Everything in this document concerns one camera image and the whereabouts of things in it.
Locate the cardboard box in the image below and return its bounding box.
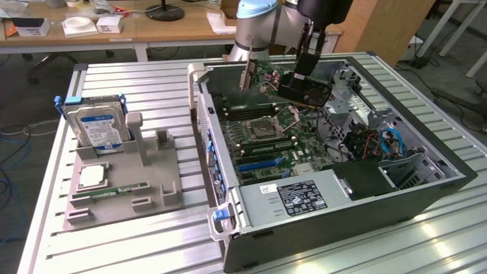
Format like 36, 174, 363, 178
219, 0, 245, 19

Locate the white box black lid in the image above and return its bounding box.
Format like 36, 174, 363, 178
10, 17, 53, 37

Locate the blue disk caddy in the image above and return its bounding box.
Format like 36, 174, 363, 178
53, 92, 129, 143

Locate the white floor cable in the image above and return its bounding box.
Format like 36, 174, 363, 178
0, 119, 62, 137

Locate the wooden desk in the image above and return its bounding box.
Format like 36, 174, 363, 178
0, 0, 343, 55

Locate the green graphics card black shroud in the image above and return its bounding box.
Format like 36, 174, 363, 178
239, 36, 333, 110

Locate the black lamp base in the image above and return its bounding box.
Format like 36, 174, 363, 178
146, 0, 186, 22

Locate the grey metal disk bay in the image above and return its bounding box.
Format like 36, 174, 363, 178
378, 148, 458, 191

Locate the black stand foot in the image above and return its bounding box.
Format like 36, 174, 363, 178
431, 87, 487, 118

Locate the blue expansion slot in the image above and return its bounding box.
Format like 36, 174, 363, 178
235, 159, 281, 172

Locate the white foam piece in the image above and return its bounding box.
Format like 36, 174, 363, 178
207, 11, 239, 34

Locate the white floor device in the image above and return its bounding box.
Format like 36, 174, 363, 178
403, 35, 426, 62

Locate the black chair base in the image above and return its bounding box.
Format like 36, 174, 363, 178
23, 51, 115, 85

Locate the wooden cabinet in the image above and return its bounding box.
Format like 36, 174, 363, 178
322, 0, 438, 68

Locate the silver chipset heatsink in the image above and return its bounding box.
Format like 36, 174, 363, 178
294, 163, 321, 175

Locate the metal disk bay cage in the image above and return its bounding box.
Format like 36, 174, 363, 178
318, 68, 395, 143

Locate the silver CPU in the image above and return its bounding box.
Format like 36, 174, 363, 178
75, 164, 111, 191

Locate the blue floor cable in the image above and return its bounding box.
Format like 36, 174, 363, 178
0, 136, 31, 245

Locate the red wire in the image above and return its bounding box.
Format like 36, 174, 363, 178
361, 134, 382, 158

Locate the grey power supply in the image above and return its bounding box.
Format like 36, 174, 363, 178
230, 168, 354, 229

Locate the white square dish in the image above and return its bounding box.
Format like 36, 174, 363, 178
62, 16, 101, 39

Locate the green RAM stick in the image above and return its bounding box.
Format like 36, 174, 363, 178
73, 182, 149, 200
241, 140, 297, 157

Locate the white table frame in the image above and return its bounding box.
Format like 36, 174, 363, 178
414, 0, 487, 78

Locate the white labelled box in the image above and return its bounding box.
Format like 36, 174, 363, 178
97, 15, 126, 34

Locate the black RAM slot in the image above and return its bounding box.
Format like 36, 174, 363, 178
225, 103, 278, 110
225, 110, 279, 117
226, 113, 279, 120
225, 106, 278, 114

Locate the black power adapter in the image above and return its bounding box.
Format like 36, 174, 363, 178
409, 55, 434, 70

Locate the green motherboard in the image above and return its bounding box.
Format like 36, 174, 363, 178
219, 102, 333, 186

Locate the black open PC case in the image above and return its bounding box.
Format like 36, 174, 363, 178
189, 55, 479, 273

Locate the grey parts rack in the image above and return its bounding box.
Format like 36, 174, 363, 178
63, 111, 186, 231

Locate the blue wire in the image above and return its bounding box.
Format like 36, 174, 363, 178
378, 127, 405, 158

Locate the metal socket cover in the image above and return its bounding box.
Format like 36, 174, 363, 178
273, 104, 302, 132

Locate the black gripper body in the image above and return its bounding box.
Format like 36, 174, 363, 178
295, 0, 354, 31

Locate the silver hard disk blue label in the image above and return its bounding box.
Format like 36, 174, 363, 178
63, 96, 127, 152

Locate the long black expansion slot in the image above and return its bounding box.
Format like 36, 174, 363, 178
235, 153, 283, 165

